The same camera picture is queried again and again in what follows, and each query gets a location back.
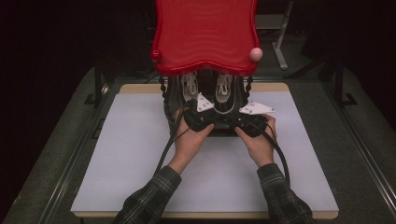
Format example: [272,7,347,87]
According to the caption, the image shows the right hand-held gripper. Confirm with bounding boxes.
[233,101,276,138]

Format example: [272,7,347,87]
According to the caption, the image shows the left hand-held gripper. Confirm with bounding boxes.
[182,91,217,133]

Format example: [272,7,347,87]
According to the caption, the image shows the black canvas sneaker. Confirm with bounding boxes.
[177,71,201,108]
[213,72,238,116]

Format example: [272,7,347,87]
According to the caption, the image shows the red and black shoe rack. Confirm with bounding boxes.
[148,0,265,138]

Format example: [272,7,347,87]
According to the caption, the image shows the person's right hand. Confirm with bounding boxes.
[234,113,278,170]

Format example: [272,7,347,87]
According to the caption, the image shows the person's left hand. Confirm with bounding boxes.
[167,106,217,175]

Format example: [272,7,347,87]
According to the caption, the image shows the white metal stand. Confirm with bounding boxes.
[255,0,295,71]

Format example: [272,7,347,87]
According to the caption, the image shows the white table mat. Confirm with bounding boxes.
[70,91,340,214]

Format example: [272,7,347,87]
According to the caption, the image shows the black metal stand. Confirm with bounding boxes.
[323,59,359,108]
[83,59,110,108]

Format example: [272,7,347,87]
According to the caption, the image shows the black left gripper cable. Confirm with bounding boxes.
[154,104,192,175]

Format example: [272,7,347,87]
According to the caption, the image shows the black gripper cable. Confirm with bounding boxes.
[247,120,291,189]
[154,104,192,175]

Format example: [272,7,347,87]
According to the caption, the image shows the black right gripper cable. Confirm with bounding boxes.
[247,120,291,189]

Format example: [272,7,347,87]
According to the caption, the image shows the aluminium rail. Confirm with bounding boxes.
[320,78,396,213]
[36,83,116,224]

